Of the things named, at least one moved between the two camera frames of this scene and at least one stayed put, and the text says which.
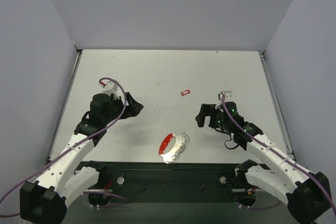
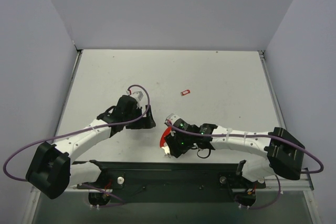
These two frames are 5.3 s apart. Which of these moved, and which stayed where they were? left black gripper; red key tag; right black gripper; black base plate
Moved: left black gripper; right black gripper
Stayed: red key tag; black base plate
